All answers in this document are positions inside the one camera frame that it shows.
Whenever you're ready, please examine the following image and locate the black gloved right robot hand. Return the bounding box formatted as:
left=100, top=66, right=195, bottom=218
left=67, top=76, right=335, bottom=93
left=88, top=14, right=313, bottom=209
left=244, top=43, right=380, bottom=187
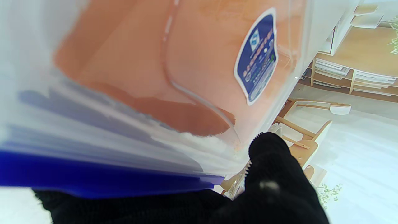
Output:
left=33, top=132, right=330, bottom=224

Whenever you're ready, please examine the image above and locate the clear container with blue clips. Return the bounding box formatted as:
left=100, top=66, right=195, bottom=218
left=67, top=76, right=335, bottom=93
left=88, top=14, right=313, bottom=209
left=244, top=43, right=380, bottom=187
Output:
left=0, top=0, right=361, bottom=199

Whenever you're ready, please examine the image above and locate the printed room scene backdrop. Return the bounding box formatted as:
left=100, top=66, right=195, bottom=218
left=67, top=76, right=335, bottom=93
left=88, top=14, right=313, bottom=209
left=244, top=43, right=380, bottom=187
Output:
left=218, top=0, right=398, bottom=224

